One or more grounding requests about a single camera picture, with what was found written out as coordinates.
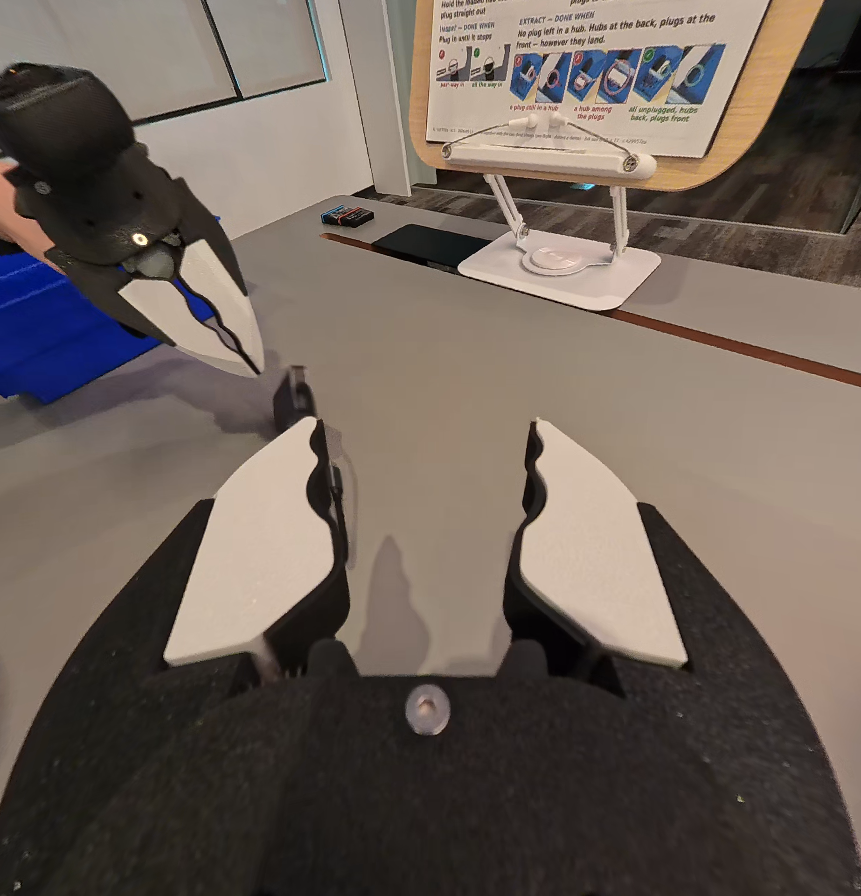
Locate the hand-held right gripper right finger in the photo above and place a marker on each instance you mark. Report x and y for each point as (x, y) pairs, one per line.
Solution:
(591, 567)

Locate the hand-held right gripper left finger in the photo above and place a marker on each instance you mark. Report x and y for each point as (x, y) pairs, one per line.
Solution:
(255, 560)

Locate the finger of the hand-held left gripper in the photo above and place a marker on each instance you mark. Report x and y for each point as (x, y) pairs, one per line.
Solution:
(171, 315)
(227, 294)

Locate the wide grey usb hub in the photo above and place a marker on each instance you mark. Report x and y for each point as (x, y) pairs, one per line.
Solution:
(290, 406)

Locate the blue plastic bin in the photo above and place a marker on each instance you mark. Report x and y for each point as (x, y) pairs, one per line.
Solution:
(39, 336)

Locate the person's left hand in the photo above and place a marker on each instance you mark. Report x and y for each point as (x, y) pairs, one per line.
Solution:
(0, 199)

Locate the small black box blue label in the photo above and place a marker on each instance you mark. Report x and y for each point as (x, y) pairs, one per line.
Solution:
(330, 212)

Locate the large white shaded window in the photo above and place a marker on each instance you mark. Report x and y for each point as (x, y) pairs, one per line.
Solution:
(157, 49)

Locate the small black box red label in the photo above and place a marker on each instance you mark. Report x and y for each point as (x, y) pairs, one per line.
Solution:
(357, 218)

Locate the black phone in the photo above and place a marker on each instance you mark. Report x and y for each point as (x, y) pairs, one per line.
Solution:
(430, 243)

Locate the wooden document stand white base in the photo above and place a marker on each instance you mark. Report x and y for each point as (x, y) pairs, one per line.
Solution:
(563, 269)

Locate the printed instruction sheet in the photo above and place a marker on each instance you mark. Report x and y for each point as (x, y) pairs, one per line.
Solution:
(612, 70)

